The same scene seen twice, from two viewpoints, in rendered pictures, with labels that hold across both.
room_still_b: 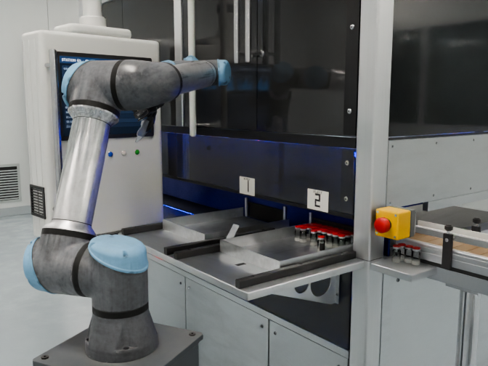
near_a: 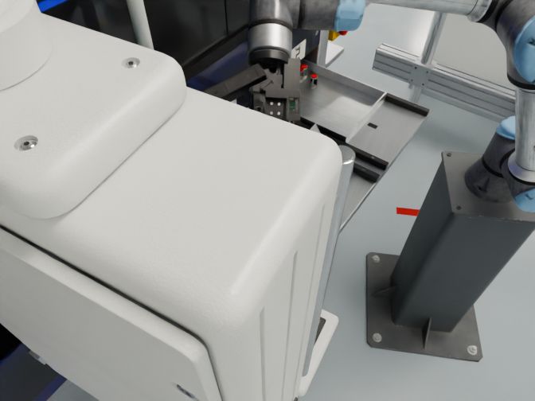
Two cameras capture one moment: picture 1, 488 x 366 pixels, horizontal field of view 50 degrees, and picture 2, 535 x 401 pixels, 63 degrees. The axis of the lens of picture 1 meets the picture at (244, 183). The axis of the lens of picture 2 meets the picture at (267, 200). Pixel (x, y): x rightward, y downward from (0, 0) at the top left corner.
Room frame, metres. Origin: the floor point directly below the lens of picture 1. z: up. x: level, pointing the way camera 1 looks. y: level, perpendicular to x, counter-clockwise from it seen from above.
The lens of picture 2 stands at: (1.93, 0.89, 1.76)
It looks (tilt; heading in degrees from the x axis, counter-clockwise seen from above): 51 degrees down; 253
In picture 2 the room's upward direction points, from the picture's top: straight up
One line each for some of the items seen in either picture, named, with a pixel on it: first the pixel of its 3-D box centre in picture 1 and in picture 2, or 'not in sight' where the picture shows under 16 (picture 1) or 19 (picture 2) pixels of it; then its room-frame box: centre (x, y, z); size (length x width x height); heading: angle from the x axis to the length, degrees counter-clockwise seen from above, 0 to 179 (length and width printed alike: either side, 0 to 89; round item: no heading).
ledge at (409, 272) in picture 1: (407, 267); (318, 51); (1.33, -0.43, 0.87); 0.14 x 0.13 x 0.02; 127
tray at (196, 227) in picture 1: (226, 224); not in sight; (1.72, 0.06, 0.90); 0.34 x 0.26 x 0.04; 127
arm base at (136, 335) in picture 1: (121, 323); (497, 172); (1.05, 0.26, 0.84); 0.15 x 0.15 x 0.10
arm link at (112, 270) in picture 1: (116, 270); (517, 144); (1.05, 0.27, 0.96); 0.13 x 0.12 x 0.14; 73
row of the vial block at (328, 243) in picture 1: (322, 237); (290, 83); (1.52, -0.23, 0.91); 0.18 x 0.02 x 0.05; 37
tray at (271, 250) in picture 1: (294, 245); (318, 97); (1.45, -0.15, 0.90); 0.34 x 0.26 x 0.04; 127
